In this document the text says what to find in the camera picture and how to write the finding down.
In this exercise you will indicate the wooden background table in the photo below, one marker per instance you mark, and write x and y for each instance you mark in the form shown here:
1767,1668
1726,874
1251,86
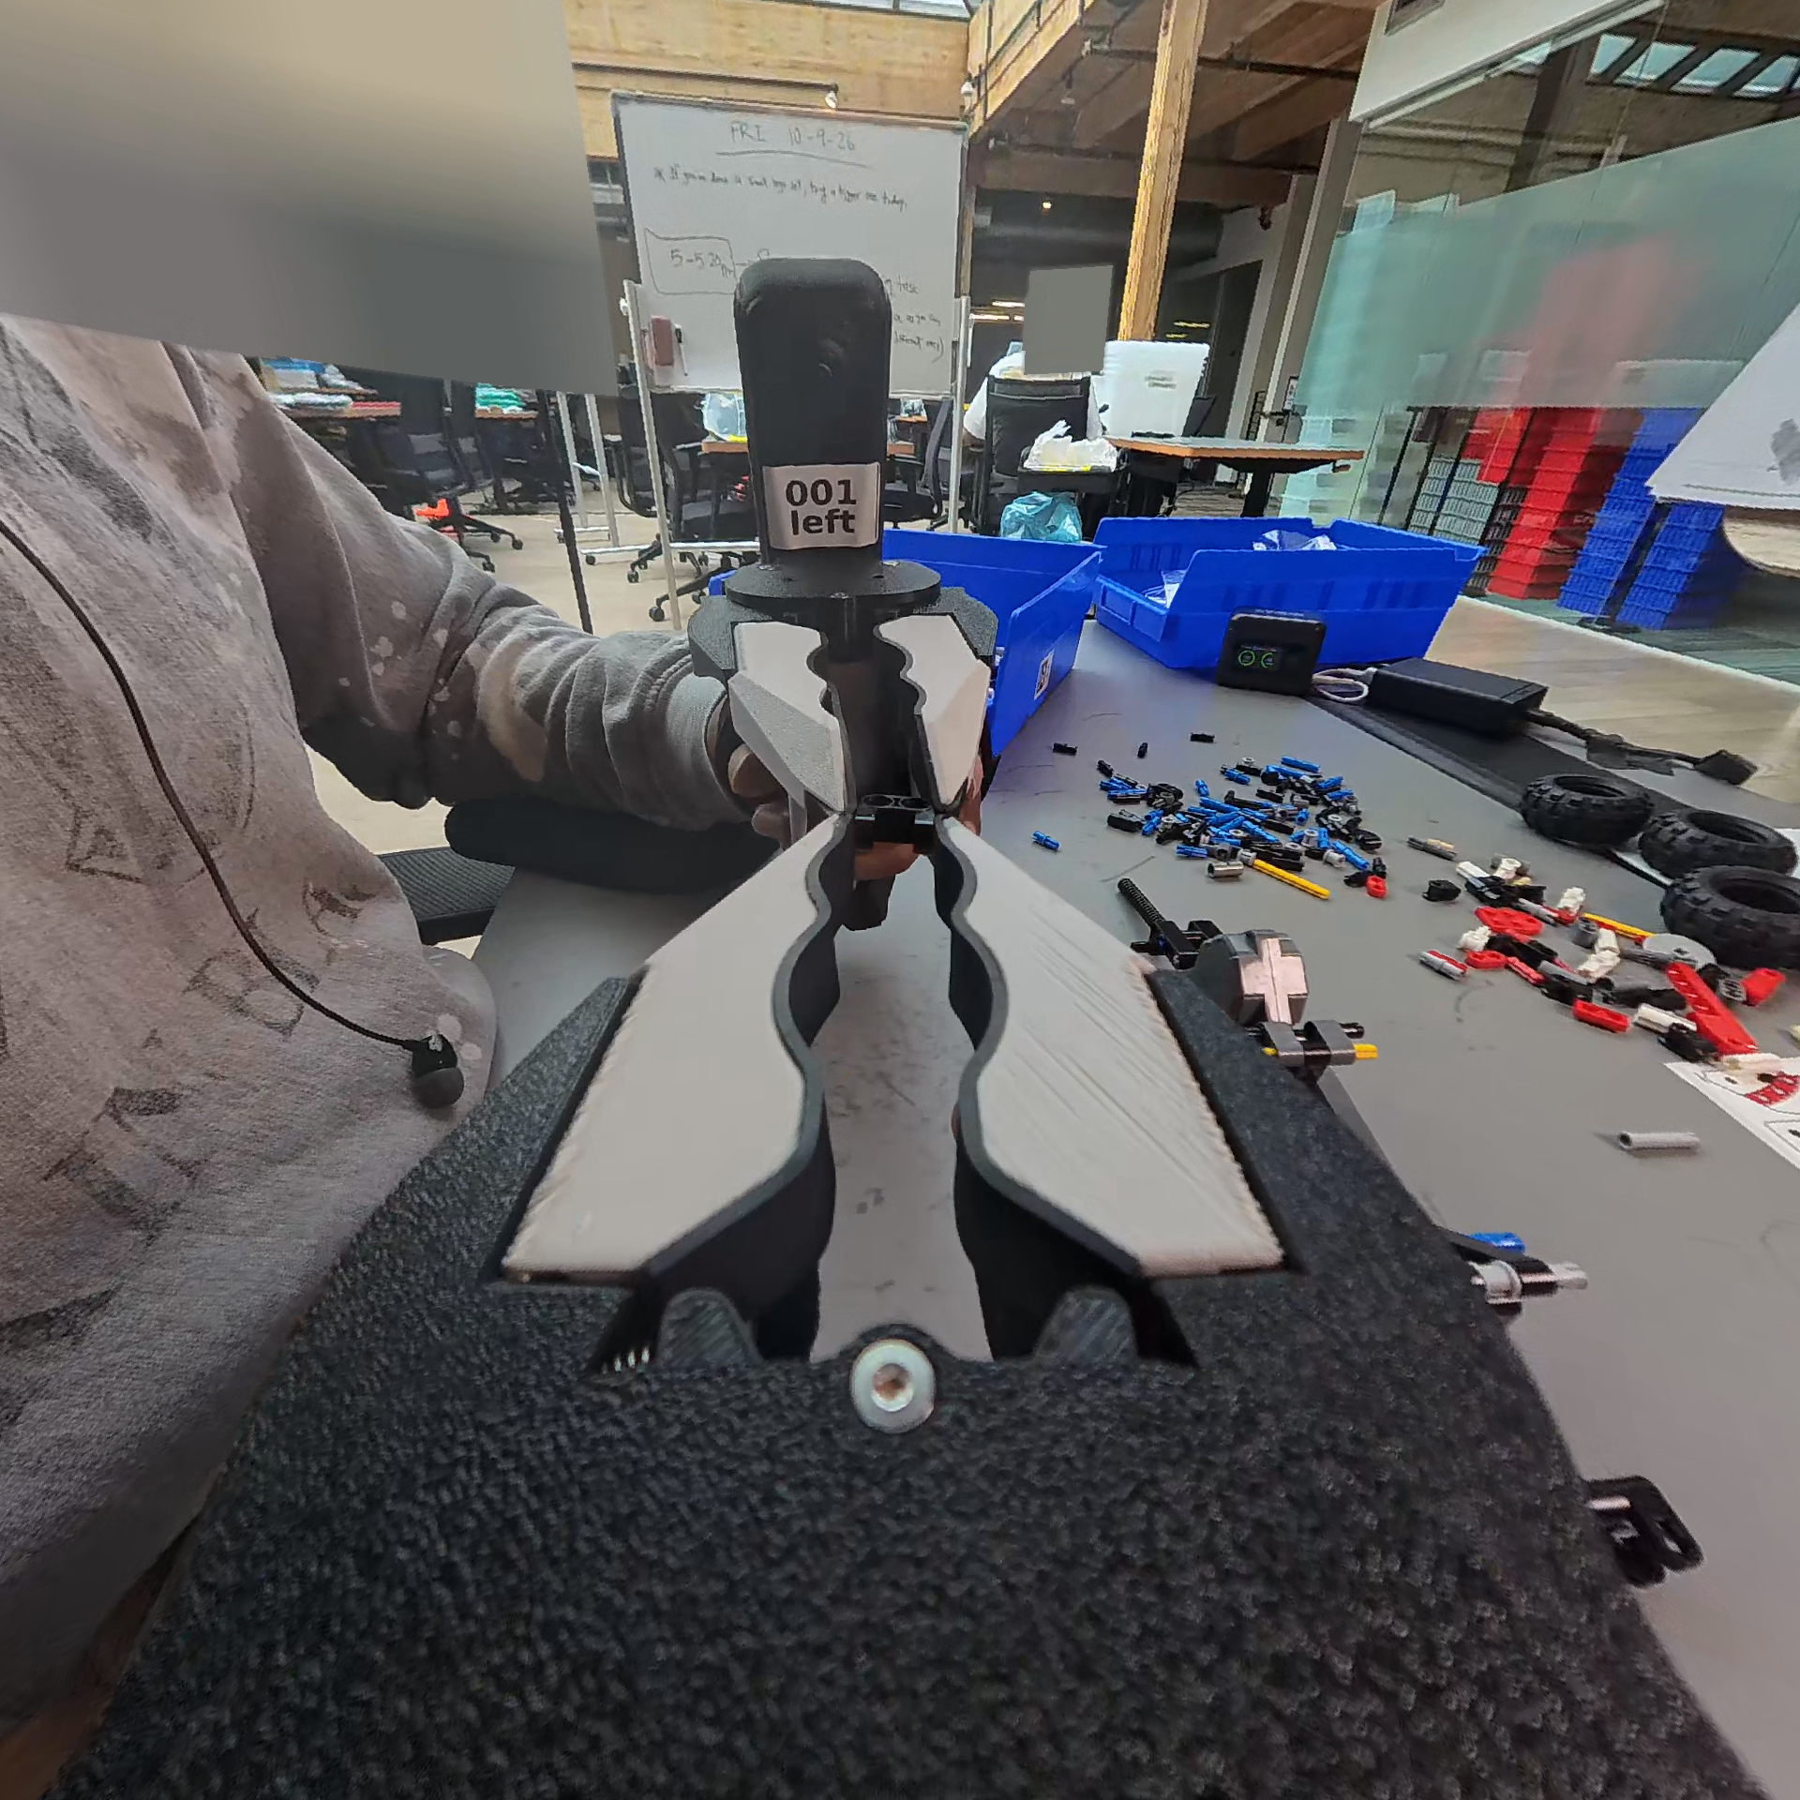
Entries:
1237,455

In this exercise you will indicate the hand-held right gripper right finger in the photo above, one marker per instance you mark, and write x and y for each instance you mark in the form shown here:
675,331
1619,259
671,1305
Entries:
1111,1124

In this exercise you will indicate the white sticker sheet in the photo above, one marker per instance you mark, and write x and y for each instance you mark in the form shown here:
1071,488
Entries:
1758,1114

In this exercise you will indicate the grey desk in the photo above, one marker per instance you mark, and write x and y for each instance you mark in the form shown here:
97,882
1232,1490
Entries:
1546,1265

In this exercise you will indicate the blue plastic bin with tag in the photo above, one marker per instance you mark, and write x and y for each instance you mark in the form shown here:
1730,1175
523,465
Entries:
1027,603

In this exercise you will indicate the light grey tube piece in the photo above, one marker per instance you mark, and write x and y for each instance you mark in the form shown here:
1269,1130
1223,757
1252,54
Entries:
1657,1141

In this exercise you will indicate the person's left hand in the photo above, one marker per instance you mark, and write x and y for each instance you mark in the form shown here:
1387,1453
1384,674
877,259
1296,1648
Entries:
760,787

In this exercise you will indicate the small black display device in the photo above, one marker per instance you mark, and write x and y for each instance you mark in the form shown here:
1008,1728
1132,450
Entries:
1270,649

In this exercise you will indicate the black office chair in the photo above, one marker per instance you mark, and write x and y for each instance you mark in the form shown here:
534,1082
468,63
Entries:
675,465
1042,407
423,478

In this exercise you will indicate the white whiteboard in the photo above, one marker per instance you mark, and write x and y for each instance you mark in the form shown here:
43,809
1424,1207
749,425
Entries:
841,198

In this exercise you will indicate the black bracket brick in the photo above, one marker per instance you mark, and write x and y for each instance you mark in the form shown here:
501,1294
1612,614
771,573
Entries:
892,814

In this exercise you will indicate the open instruction booklet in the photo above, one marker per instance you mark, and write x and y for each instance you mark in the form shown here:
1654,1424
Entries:
1730,435

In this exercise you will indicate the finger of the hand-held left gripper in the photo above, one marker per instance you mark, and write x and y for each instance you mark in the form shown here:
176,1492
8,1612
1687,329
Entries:
788,702
951,702

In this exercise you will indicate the pile of mixed small bricks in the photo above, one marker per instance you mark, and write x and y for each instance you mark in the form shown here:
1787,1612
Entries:
1589,956

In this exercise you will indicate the person's grey patterned shirt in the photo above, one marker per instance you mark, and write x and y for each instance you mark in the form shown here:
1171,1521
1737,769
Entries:
140,844

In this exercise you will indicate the wooden pillar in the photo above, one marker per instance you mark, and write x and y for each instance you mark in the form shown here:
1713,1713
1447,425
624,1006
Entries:
1167,170

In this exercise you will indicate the pile of blue black pins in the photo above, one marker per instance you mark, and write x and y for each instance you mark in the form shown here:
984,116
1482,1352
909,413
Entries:
1237,817

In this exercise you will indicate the clear plastic bags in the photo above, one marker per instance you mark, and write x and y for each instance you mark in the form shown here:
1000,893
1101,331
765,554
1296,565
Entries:
1285,539

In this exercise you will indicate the stack of red blue crates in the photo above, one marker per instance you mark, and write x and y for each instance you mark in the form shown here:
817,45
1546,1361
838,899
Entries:
1589,507

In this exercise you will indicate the white printer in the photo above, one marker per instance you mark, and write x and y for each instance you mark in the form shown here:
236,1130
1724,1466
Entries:
1151,388

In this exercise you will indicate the person's left forearm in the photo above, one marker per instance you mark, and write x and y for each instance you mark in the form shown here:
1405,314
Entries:
591,717

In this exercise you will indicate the teal plastic bag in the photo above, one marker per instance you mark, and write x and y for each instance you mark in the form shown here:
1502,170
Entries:
1042,520

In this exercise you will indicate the black power adapter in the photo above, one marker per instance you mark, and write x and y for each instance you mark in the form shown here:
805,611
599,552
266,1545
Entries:
1454,699

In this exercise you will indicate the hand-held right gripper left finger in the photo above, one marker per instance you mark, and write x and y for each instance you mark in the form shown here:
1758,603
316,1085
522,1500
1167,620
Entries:
675,1124

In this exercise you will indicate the toy brick chassis model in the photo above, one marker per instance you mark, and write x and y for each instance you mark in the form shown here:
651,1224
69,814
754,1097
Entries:
1265,977

